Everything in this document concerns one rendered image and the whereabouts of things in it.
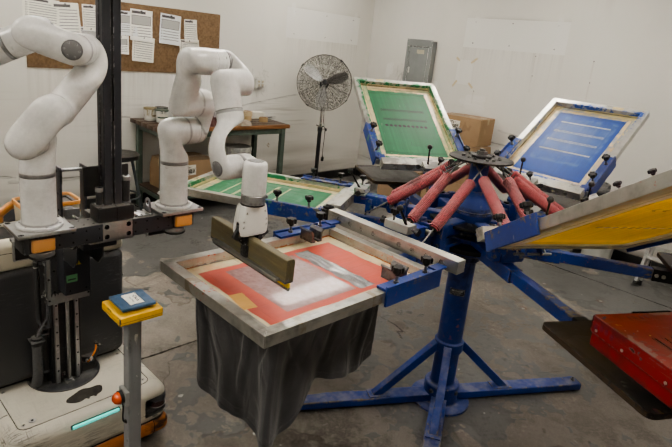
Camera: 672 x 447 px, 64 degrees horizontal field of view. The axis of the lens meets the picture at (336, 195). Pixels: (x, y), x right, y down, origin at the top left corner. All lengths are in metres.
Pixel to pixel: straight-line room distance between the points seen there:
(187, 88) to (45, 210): 0.56
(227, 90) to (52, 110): 0.47
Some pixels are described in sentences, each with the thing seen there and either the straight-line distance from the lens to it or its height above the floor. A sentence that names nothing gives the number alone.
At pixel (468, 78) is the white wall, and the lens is 6.53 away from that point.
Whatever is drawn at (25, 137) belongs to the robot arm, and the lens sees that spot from 1.65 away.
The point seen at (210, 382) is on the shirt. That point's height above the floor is 0.57.
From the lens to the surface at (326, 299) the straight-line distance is 1.76.
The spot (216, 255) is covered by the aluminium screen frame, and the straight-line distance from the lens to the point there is 1.97.
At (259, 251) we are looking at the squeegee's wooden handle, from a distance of 1.65.
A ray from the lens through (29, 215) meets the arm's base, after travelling 1.78.
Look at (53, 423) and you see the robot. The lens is 2.43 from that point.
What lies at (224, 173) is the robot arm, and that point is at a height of 1.35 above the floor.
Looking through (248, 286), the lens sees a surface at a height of 0.96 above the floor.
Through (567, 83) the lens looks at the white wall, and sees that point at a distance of 6.00.
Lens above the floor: 1.74
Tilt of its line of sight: 15 degrees down
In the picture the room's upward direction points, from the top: 6 degrees clockwise
